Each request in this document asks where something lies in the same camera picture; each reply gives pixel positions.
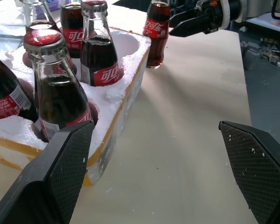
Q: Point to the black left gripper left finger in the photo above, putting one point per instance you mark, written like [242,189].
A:
[60,168]

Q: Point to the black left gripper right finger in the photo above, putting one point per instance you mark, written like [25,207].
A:
[256,168]

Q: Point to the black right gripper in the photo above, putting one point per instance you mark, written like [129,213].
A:
[212,16]

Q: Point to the small plastic cola bottle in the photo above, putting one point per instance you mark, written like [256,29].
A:
[156,46]

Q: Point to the glass cola bottle red cap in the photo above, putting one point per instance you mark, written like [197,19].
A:
[58,98]

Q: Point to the white foam crate yellow tape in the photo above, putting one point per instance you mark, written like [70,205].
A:
[134,81]

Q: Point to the glass cola bottle silver cap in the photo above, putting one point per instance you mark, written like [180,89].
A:
[95,58]

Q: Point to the cola bottle with barcode label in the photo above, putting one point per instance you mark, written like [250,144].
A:
[2,88]

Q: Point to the full dark cola bottle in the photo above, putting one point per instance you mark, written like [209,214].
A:
[71,23]

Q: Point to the purple packet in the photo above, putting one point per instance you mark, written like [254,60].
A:
[56,4]

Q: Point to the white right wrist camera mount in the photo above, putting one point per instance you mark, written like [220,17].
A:
[226,14]

